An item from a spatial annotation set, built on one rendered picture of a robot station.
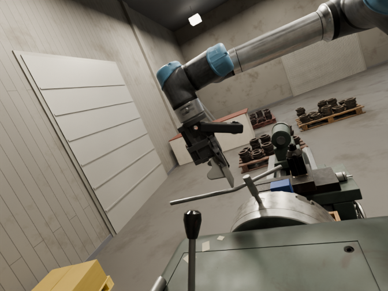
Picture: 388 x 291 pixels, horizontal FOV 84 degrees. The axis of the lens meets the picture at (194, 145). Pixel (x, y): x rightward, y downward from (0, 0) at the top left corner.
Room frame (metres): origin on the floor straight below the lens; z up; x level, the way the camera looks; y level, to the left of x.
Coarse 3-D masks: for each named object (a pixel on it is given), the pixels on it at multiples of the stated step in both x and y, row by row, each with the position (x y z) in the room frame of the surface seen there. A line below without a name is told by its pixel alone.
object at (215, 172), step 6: (210, 162) 0.55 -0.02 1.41; (216, 162) 0.54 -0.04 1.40; (216, 168) 0.53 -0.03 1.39; (222, 168) 0.52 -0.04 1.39; (228, 168) 0.52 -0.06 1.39; (210, 174) 0.53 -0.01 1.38; (216, 174) 0.53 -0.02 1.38; (222, 174) 0.52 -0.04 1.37; (228, 174) 0.51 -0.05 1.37; (228, 180) 0.51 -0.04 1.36
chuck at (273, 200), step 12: (276, 192) 0.59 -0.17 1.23; (288, 192) 0.58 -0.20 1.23; (252, 204) 0.58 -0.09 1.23; (264, 204) 0.55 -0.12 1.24; (276, 204) 0.53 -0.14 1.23; (288, 204) 0.52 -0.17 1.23; (300, 204) 0.52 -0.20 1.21; (312, 204) 0.53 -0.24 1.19; (240, 216) 0.57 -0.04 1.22; (312, 216) 0.48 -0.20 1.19; (324, 216) 0.51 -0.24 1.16
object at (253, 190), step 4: (244, 176) 0.59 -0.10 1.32; (248, 176) 0.57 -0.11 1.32; (244, 180) 0.58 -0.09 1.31; (248, 180) 0.57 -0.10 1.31; (248, 184) 0.57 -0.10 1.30; (252, 184) 0.57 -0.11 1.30; (248, 188) 0.58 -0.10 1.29; (252, 188) 0.57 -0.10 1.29; (256, 188) 0.57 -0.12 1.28; (252, 192) 0.57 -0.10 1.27; (256, 192) 0.57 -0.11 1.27; (256, 196) 0.57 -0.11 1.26; (256, 200) 0.57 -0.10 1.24; (260, 200) 0.57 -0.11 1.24
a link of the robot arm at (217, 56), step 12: (216, 48) 0.53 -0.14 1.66; (192, 60) 0.56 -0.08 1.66; (204, 60) 0.54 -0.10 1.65; (216, 60) 0.53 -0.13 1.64; (228, 60) 0.53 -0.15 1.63; (192, 72) 0.55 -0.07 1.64; (204, 72) 0.54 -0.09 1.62; (216, 72) 0.54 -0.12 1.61; (228, 72) 0.55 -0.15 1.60; (192, 84) 0.56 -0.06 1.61; (204, 84) 0.56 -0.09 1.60
